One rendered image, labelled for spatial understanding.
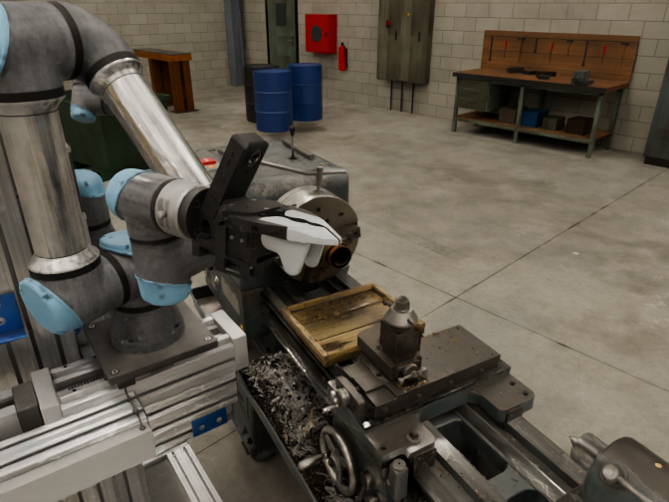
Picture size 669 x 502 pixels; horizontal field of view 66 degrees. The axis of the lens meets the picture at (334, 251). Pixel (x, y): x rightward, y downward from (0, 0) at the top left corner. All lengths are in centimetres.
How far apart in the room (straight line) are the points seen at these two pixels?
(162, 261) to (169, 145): 21
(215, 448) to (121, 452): 146
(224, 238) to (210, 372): 65
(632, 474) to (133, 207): 85
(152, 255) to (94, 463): 48
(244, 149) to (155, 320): 59
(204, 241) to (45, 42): 40
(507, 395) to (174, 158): 100
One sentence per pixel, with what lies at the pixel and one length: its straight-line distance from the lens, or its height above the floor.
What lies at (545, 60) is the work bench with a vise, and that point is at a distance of 840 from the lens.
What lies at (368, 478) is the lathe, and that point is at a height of 81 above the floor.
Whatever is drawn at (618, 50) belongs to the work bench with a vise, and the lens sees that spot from 802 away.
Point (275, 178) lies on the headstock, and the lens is 184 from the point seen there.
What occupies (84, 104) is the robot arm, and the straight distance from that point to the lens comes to 187.
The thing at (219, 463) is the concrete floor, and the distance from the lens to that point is 249.
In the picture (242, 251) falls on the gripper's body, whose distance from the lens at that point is 61.
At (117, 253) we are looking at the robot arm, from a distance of 106.
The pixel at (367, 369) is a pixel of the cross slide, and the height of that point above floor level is 96.
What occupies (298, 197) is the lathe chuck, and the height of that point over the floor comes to 123.
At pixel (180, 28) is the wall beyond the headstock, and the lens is 1277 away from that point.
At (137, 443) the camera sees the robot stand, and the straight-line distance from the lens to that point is 111.
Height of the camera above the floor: 181
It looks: 26 degrees down
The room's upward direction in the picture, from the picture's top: straight up
